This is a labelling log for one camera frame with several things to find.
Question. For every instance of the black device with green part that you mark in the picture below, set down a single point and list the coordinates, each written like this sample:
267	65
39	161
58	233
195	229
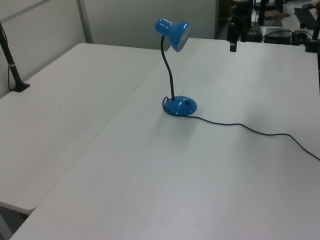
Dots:
247	35

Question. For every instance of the black monitor stand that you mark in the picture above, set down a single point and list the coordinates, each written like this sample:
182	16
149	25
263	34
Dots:
262	12

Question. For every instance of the black box device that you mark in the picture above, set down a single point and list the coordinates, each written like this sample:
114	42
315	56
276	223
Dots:
277	38

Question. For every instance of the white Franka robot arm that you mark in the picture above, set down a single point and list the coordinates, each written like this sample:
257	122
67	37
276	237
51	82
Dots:
240	11

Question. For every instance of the blue gooseneck desk lamp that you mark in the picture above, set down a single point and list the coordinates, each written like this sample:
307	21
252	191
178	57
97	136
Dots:
180	106

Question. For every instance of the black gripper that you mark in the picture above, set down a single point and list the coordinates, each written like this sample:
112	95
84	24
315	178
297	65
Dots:
231	32

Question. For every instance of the black computer keyboard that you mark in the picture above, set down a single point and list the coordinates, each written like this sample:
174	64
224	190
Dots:
306	16

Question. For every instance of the black camera stand pole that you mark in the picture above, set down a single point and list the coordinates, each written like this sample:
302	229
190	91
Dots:
13	72

